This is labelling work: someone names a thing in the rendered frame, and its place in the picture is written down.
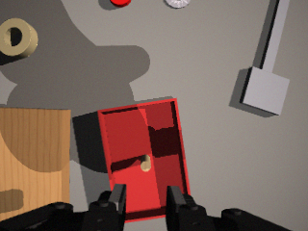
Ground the red round disc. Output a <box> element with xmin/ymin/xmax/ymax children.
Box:
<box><xmin>110</xmin><ymin>0</ymin><xmax>131</xmax><ymax>8</ymax></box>

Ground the cream ring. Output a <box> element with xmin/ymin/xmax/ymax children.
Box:
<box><xmin>0</xmin><ymin>18</ymin><xmax>38</xmax><ymax>59</ymax></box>

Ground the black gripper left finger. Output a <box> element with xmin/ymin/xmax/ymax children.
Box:
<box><xmin>0</xmin><ymin>184</ymin><xmax>126</xmax><ymax>231</ymax></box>

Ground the grey metal washer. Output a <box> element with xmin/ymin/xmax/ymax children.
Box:
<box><xmin>166</xmin><ymin>0</ymin><xmax>191</xmax><ymax>9</ymax></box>

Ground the red rectangular tray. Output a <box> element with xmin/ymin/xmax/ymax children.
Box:
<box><xmin>97</xmin><ymin>98</ymin><xmax>191</xmax><ymax>223</ymax></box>

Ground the light brown wooden board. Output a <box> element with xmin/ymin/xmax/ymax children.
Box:
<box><xmin>0</xmin><ymin>107</ymin><xmax>70</xmax><ymax>221</ymax></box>

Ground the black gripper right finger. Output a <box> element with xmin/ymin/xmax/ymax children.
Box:
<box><xmin>166</xmin><ymin>186</ymin><xmax>292</xmax><ymax>231</ymax></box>

